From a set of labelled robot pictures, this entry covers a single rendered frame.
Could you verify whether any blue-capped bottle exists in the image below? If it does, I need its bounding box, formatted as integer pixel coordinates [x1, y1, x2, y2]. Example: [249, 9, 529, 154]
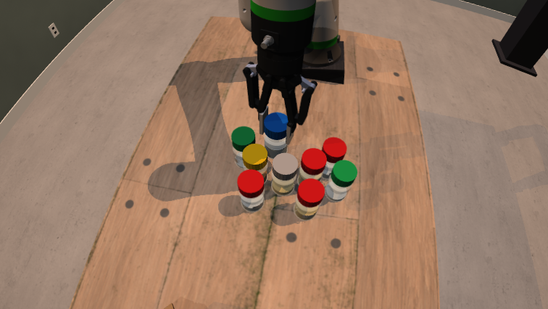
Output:
[264, 112, 288, 160]

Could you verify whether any bottle with grey cap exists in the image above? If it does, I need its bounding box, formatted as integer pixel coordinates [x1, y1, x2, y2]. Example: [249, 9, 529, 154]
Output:
[271, 153, 298, 196]

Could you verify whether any bottle with yellow cap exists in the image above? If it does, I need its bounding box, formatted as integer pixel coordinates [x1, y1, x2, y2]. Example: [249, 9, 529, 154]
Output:
[242, 144, 268, 184]

